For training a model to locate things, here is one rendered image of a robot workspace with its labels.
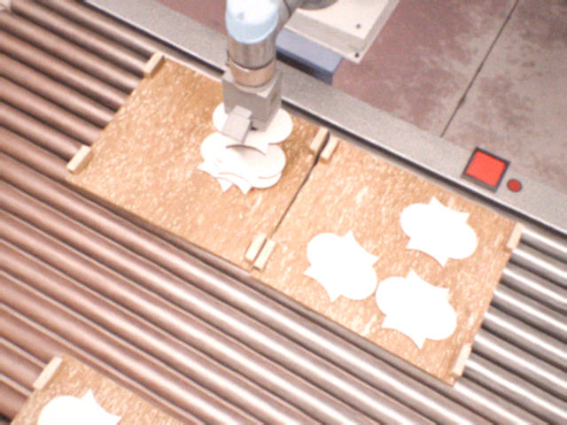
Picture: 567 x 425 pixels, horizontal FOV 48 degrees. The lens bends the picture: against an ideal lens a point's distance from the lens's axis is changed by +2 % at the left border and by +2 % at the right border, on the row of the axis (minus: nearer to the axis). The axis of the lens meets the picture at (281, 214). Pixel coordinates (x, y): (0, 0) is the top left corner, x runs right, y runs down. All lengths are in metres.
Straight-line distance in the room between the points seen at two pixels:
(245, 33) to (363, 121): 0.50
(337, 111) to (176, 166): 0.37
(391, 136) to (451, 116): 1.23
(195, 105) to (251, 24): 0.45
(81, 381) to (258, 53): 0.62
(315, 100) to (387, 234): 0.35
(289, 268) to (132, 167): 0.38
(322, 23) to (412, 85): 1.19
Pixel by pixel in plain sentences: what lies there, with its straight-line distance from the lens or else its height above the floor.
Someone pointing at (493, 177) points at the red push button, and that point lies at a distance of 1.36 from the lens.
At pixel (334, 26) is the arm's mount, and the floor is 0.95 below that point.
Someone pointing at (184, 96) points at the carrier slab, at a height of 0.94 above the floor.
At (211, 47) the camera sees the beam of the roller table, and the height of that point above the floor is 0.91.
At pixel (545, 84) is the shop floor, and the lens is 2.80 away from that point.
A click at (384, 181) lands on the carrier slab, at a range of 1.29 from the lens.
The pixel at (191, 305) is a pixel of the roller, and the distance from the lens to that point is 1.19.
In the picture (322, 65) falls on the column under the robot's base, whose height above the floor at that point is 0.87.
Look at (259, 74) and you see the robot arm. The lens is 1.03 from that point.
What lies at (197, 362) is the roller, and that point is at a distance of 1.16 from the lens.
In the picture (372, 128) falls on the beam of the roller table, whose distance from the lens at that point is 1.37.
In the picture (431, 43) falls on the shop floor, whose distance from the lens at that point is 2.78.
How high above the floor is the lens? 2.05
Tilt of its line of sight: 65 degrees down
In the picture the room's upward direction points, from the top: 5 degrees clockwise
